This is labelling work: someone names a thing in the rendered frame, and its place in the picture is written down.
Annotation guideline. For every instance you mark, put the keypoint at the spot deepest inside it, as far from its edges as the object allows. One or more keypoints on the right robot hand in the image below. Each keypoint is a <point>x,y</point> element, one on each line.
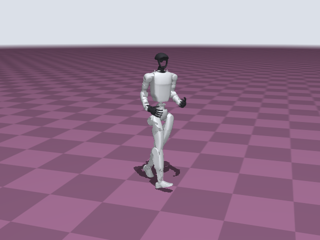
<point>154,111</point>

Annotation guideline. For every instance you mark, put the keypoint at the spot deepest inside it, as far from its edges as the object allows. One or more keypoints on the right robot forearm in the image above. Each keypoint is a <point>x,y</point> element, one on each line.
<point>144,101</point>

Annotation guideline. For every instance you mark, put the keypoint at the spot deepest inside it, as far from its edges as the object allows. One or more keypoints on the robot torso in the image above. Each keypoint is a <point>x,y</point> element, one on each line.
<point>160,90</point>

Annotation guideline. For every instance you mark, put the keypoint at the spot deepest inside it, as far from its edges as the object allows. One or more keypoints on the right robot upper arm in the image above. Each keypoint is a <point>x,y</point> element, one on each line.
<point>147,78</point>

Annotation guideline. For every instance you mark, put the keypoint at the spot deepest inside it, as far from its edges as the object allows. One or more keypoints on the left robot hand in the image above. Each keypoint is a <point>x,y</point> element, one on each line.
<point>183,103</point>

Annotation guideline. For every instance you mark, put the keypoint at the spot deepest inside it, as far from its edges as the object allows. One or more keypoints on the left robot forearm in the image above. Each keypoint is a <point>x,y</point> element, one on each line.
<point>176,99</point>

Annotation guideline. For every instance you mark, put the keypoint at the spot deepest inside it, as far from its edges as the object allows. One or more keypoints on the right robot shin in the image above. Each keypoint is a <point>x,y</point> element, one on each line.
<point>158,161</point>

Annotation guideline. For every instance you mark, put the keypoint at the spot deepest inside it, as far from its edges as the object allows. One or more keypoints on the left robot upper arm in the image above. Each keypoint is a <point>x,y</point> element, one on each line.
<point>173,85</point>

